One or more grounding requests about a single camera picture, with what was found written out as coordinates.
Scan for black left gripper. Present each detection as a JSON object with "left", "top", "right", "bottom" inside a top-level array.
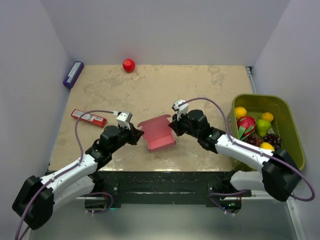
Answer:
[{"left": 109, "top": 121, "right": 144, "bottom": 154}]

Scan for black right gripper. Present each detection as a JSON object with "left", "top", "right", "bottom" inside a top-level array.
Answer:
[{"left": 168, "top": 110, "right": 200, "bottom": 139}]

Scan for pink paper box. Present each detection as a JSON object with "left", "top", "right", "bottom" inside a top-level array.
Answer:
[{"left": 137, "top": 114, "right": 176, "bottom": 153}]

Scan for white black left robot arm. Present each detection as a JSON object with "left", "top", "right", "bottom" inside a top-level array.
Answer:
[{"left": 12, "top": 123, "right": 144, "bottom": 230}]

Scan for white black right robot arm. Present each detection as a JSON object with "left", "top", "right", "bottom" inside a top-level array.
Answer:
[{"left": 169, "top": 109, "right": 301, "bottom": 202}]

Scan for red rectangular carton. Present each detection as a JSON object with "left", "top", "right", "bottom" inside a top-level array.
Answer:
[{"left": 70, "top": 108, "right": 107, "bottom": 128}]

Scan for yellow lemon upper left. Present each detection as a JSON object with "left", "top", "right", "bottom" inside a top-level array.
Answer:
[{"left": 234, "top": 106, "right": 248, "bottom": 119}]

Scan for red apple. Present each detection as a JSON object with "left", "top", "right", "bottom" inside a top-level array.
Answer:
[{"left": 122, "top": 58, "right": 136, "bottom": 73}]

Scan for red dragon fruit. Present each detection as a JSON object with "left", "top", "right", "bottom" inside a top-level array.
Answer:
[{"left": 237, "top": 116, "right": 256, "bottom": 140}]

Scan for green pear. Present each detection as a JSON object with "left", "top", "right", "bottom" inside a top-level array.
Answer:
[{"left": 256, "top": 118, "right": 272, "bottom": 138}]

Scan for purple rectangular carton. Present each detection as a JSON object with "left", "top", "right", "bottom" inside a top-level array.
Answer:
[{"left": 62, "top": 61, "right": 85, "bottom": 89}]

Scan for orange fruit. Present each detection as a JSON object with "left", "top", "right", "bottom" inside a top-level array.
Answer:
[{"left": 260, "top": 112, "right": 274, "bottom": 123}]

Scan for dark purple grapes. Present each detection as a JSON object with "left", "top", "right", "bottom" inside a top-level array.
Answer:
[{"left": 243, "top": 133, "right": 282, "bottom": 150}]

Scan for green plastic bin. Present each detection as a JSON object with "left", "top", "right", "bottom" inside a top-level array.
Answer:
[{"left": 227, "top": 94, "right": 306, "bottom": 170}]

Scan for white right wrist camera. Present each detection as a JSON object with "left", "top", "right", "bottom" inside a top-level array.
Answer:
[{"left": 172, "top": 99, "right": 189, "bottom": 121}]

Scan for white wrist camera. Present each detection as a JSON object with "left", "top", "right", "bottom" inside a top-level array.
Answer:
[
  {"left": 172, "top": 99, "right": 189, "bottom": 121},
  {"left": 116, "top": 111, "right": 132, "bottom": 130}
]

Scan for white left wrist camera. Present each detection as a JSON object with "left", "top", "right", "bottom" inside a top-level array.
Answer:
[{"left": 116, "top": 111, "right": 132, "bottom": 130}]

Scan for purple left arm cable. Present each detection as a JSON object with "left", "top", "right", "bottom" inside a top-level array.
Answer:
[{"left": 14, "top": 110, "right": 120, "bottom": 240}]

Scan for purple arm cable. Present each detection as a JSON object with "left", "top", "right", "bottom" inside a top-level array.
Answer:
[
  {"left": 174, "top": 97, "right": 316, "bottom": 202},
  {"left": 14, "top": 110, "right": 120, "bottom": 240}
]

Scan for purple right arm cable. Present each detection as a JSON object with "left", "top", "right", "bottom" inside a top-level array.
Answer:
[{"left": 174, "top": 97, "right": 316, "bottom": 202}]

